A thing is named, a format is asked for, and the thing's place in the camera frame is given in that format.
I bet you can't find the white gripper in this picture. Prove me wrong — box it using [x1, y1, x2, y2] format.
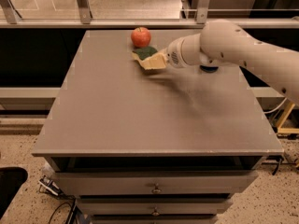
[132, 38, 187, 70]

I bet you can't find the green and yellow sponge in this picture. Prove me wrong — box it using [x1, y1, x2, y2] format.
[133, 46, 158, 61]

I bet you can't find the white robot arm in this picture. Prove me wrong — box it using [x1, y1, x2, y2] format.
[132, 20, 299, 105]

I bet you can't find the red apple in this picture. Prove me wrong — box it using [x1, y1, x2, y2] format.
[131, 27, 151, 48]

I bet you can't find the blue Pepsi can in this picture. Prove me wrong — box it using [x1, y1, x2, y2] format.
[200, 65, 219, 73]

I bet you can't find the grey drawer cabinet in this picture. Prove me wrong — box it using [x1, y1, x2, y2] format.
[33, 30, 283, 224]

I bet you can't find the yellow metal stand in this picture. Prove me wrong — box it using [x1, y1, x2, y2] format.
[274, 102, 299, 134]

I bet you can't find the top grey drawer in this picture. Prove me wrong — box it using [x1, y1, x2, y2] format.
[52, 171, 258, 196]

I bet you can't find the grey drawer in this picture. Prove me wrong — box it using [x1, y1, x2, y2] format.
[52, 171, 258, 196]
[77, 198, 232, 216]

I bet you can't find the metal railing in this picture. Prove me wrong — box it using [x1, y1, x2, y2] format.
[0, 0, 299, 28]

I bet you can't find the middle grey drawer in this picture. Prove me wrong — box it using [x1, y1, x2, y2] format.
[77, 198, 232, 216]

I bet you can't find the small device on floor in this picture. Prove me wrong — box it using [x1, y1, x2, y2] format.
[39, 175, 62, 196]

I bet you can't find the black chair seat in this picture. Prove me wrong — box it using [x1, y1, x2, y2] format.
[0, 167, 28, 218]

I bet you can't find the black cable on floor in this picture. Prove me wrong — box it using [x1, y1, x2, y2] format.
[47, 198, 79, 224]

